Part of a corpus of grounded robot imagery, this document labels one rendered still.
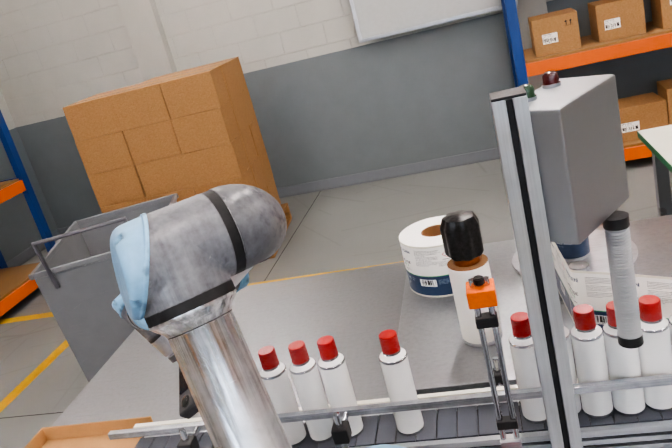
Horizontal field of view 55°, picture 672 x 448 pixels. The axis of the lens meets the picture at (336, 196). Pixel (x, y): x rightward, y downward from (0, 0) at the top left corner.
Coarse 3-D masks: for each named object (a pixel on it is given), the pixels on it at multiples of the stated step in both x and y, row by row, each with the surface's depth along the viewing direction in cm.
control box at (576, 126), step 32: (544, 96) 87; (576, 96) 83; (608, 96) 88; (544, 128) 82; (576, 128) 83; (608, 128) 89; (544, 160) 84; (576, 160) 83; (608, 160) 90; (544, 192) 85; (576, 192) 83; (608, 192) 90; (576, 224) 84
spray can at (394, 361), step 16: (384, 336) 114; (384, 352) 115; (400, 352) 115; (384, 368) 115; (400, 368) 114; (400, 384) 115; (400, 400) 116; (400, 416) 118; (416, 416) 118; (400, 432) 120; (416, 432) 119
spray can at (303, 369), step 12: (288, 348) 119; (300, 348) 118; (300, 360) 119; (312, 360) 120; (300, 372) 118; (312, 372) 119; (300, 384) 119; (312, 384) 119; (300, 396) 121; (312, 396) 120; (324, 396) 122; (312, 408) 121; (324, 408) 122; (312, 420) 122; (324, 420) 122; (312, 432) 123; (324, 432) 123
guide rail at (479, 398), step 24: (576, 384) 108; (600, 384) 107; (624, 384) 106; (648, 384) 105; (336, 408) 119; (360, 408) 117; (384, 408) 116; (408, 408) 115; (120, 432) 129; (144, 432) 127; (168, 432) 126
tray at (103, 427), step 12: (120, 420) 150; (132, 420) 149; (144, 420) 149; (48, 432) 155; (60, 432) 155; (72, 432) 154; (84, 432) 153; (96, 432) 153; (108, 432) 152; (36, 444) 153; (48, 444) 154; (60, 444) 153; (72, 444) 152; (84, 444) 151; (96, 444) 149; (108, 444) 148; (120, 444) 147; (132, 444) 146
